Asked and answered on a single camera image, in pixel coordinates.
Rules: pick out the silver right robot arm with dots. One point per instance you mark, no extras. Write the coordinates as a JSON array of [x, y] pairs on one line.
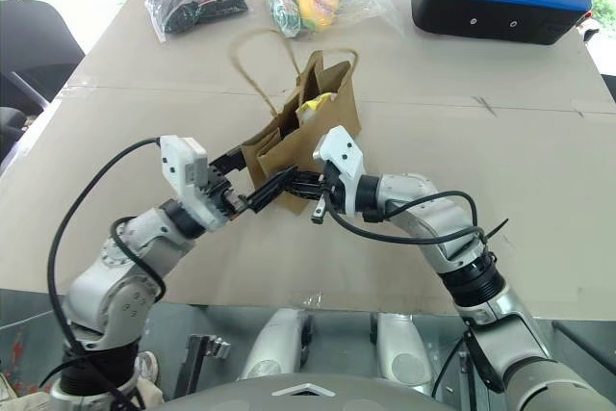
[[433, 209]]

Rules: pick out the brown cardboard table cover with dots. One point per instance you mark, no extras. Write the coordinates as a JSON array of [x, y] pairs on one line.
[[144, 108]]

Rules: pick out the black chair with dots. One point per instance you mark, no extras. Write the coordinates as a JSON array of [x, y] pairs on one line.
[[33, 45]]

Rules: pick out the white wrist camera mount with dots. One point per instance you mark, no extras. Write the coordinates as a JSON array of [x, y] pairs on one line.
[[344, 146], [180, 161]]

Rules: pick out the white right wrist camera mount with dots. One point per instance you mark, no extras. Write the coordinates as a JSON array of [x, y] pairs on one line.
[[344, 146]]

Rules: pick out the black plush toy in plastic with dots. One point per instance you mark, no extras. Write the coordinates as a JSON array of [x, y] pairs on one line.
[[192, 7]]

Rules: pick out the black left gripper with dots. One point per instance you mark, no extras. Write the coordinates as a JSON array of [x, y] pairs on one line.
[[223, 194]]

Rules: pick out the grey rounded robot chest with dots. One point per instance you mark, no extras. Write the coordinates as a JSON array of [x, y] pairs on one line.
[[308, 399]]

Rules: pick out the yellow plush toy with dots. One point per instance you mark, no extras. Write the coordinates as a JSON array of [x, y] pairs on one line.
[[313, 105]]

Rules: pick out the brown paper bag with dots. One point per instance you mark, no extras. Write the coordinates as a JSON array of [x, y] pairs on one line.
[[332, 108]]

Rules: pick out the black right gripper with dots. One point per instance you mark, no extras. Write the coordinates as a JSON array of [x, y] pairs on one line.
[[329, 189]]

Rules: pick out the white sneaker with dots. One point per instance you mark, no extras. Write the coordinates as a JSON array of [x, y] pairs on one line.
[[146, 367]]

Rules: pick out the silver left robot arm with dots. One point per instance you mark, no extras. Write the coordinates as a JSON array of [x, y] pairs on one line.
[[120, 295]]

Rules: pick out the silver rounded leg cover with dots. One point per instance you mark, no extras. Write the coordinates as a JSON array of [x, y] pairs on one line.
[[402, 348], [276, 343]]

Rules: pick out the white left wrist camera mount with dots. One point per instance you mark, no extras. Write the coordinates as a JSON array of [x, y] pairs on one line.
[[180, 161]]

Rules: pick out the grey metal clamp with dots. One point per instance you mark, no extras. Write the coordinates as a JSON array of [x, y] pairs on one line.
[[195, 363]]

